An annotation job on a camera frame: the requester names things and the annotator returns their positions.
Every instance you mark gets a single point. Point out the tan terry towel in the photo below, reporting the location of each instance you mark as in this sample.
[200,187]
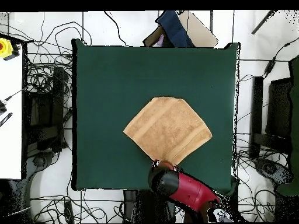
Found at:
[168,130]

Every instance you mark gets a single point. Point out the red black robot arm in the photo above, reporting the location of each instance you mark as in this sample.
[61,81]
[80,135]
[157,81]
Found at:
[186,189]

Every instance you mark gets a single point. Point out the dark green table cloth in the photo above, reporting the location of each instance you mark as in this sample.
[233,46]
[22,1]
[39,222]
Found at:
[112,93]

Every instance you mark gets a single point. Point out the pink cloth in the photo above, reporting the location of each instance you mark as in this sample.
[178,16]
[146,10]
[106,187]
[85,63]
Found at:
[158,42]

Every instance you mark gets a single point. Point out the black stand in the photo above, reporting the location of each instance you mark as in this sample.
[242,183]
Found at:
[257,105]
[58,93]

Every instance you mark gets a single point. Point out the dark blue cloth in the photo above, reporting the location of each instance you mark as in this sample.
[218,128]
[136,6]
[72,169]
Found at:
[175,30]

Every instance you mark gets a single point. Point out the brown cardboard box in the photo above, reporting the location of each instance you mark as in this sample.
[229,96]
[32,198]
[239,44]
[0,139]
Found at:
[201,32]

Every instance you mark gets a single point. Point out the white table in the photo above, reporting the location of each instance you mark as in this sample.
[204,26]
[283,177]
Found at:
[10,140]

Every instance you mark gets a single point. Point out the black ribbed strip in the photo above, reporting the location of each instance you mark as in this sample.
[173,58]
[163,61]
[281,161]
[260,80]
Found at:
[5,119]

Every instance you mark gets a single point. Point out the small black device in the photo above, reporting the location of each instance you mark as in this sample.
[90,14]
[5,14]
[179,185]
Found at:
[2,108]

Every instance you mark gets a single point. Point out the black rod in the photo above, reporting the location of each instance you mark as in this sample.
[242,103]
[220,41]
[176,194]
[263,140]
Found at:
[262,22]

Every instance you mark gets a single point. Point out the yellow emergency stop button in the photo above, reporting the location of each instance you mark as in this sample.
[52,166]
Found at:
[4,47]

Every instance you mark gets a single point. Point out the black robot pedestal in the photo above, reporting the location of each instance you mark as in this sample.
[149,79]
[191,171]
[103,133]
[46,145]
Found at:
[144,205]

